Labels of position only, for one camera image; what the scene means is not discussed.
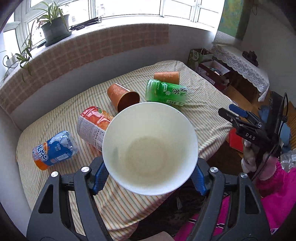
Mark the green paper bag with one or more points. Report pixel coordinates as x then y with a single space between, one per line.
198 56

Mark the white plastic cup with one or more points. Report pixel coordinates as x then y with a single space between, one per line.
150 148

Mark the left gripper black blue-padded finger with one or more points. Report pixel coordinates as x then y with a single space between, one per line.
52 218
246 218

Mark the black object on windowsill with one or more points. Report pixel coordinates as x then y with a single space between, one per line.
82 25

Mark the red orange drink bottle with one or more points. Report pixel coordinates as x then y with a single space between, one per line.
92 124

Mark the white charger with cable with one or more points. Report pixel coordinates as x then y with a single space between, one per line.
10 62

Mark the checkered windowsill cloth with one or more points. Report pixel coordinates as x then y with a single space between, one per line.
69 54

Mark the potted spider plant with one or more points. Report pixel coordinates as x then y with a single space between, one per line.
53 22

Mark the dark figurine on shelf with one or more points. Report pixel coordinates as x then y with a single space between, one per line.
251 57

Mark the green tea bottle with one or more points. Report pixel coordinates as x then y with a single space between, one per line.
168 93

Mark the blue orange drink bottle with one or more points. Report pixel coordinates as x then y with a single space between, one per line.
57 149

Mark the pink sleeve forearm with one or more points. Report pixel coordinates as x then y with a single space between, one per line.
277 190

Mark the striped table cloth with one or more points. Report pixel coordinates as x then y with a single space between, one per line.
120 209

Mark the brown paper cup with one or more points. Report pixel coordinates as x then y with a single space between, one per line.
121 97

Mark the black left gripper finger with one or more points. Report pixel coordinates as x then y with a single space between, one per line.
230 117

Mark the white lace cloth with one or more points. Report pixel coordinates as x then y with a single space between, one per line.
234 59

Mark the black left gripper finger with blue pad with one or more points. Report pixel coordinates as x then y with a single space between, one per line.
249 116

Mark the orange paper cup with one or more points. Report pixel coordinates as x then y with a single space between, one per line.
168 76

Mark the small hanging plant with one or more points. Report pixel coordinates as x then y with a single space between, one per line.
23 53

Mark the cardboard box with items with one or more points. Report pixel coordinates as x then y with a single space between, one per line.
215 73

